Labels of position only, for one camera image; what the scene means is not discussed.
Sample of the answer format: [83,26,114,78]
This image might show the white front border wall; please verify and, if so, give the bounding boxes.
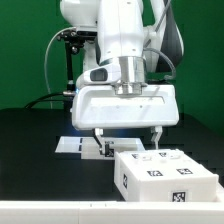
[0,201,224,224]

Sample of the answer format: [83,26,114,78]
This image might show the small white cabinet door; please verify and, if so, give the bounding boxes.
[120,152,166,181]

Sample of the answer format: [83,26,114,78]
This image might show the white cabinet body box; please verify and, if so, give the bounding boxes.
[114,150,219,202]

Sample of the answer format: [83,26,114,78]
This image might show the white cabinet top tray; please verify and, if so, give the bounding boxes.
[55,136,145,160]

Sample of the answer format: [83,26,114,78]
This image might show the black camera stand pole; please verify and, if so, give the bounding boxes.
[65,41,76,92]

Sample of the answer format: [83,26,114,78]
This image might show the white right border wall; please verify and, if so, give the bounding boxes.
[216,184,224,203]

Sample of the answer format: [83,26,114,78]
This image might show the white door with knob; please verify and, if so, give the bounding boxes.
[157,149,213,178]

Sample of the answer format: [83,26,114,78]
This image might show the white camera cable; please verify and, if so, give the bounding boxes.
[44,27,76,110]

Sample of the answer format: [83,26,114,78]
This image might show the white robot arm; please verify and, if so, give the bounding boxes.
[60,0,183,159]

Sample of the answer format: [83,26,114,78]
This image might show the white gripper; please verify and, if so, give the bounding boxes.
[72,65,179,154]

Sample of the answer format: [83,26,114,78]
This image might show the black cable bundle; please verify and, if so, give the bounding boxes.
[23,92,76,110]

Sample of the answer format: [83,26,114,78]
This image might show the white border wall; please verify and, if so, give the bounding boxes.
[0,201,224,224]
[216,184,224,203]

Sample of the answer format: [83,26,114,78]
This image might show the black camera on stand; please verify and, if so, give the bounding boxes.
[56,28,97,42]

